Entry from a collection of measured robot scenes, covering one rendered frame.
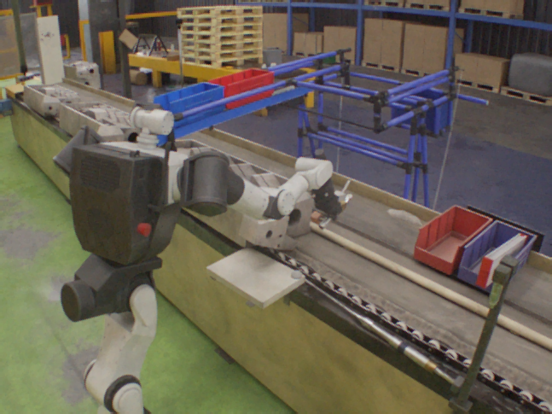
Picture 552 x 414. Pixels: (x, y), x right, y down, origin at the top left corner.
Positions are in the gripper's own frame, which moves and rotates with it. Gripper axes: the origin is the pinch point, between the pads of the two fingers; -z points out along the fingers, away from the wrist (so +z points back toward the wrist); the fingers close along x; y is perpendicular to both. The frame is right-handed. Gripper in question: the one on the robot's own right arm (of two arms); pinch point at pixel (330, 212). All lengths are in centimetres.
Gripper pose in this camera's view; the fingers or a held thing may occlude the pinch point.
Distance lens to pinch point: 172.7
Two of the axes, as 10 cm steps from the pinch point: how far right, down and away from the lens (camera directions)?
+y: -6.7, 6.5, -3.5
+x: -6.7, -3.3, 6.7
